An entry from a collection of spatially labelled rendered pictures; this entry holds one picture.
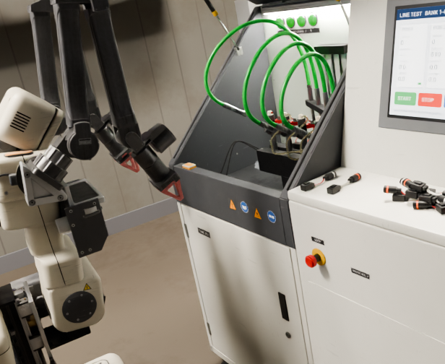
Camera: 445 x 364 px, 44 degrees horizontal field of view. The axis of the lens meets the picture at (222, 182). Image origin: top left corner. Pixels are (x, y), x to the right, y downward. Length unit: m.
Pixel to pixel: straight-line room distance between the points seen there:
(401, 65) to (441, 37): 0.13
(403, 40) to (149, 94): 2.73
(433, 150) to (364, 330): 0.51
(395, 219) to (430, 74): 0.39
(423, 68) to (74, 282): 1.15
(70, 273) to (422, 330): 0.99
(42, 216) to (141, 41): 2.50
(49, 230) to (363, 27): 1.08
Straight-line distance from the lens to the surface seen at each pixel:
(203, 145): 2.15
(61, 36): 1.44
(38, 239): 1.70
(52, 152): 1.46
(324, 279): 1.59
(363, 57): 1.62
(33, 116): 1.58
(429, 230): 1.26
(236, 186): 1.76
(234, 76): 2.22
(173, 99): 4.09
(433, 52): 1.48
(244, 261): 1.90
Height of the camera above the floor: 1.55
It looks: 19 degrees down
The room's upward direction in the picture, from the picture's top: 11 degrees counter-clockwise
